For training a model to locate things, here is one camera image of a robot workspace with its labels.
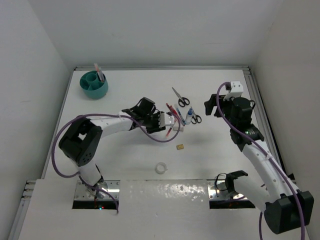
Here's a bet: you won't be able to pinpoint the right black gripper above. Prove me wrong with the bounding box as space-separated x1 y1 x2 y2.
204 93 236 128

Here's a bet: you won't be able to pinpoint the red gel pen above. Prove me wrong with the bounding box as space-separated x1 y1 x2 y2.
169 105 185 126

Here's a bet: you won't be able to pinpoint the orange red pen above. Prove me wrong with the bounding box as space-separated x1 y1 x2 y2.
165 121 176 139

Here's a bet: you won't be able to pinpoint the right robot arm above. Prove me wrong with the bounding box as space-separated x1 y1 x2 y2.
204 94 314 234

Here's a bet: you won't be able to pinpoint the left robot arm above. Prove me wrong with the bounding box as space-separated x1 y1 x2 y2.
58 97 173 194

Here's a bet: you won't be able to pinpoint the lower black scissors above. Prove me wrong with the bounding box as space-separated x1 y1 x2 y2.
191 113 202 125

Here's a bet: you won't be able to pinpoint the black scissors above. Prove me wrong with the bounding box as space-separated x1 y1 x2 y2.
191 113 202 125
172 87 190 108

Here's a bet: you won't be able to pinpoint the glue bottle blue cap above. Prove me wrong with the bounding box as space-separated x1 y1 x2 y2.
185 107 194 125

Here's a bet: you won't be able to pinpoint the upper black scissors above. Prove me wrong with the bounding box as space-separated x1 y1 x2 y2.
172 87 190 108

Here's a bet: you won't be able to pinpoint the dark red pen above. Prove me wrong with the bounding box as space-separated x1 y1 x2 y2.
165 103 177 116

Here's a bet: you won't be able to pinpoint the white eraser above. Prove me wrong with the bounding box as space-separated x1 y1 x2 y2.
172 126 184 132

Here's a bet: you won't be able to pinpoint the teal divided pen holder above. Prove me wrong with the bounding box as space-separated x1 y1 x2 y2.
79 71 109 100

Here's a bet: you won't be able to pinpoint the tan pencil sharpener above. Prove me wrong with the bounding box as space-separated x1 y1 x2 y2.
176 144 184 150

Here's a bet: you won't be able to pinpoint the clear tape roll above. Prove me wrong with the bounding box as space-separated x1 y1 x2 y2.
155 162 167 175

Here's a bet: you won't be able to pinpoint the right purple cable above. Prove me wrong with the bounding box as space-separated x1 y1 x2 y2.
216 81 306 240

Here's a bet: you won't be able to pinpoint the purple cable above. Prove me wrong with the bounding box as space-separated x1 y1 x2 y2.
216 81 306 240
51 113 181 215

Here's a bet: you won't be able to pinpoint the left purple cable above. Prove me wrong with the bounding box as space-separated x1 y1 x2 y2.
51 113 181 215

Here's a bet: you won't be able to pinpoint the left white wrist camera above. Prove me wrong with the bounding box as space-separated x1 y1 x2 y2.
159 112 175 128

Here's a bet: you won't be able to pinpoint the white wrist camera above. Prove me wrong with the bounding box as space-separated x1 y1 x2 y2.
223 81 244 101
159 112 175 128

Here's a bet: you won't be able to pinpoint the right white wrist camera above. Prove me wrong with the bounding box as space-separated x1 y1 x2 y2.
223 81 244 101

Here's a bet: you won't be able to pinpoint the aluminium table frame rail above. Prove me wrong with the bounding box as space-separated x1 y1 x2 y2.
74 65 251 71

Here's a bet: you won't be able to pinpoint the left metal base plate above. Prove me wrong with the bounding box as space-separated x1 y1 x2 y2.
73 180 120 201

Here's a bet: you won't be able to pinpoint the metal base plate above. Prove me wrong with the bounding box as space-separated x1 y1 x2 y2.
73 180 120 201
207 179 248 202

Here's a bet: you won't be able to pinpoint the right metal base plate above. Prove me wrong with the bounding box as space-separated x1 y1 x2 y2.
207 179 248 202

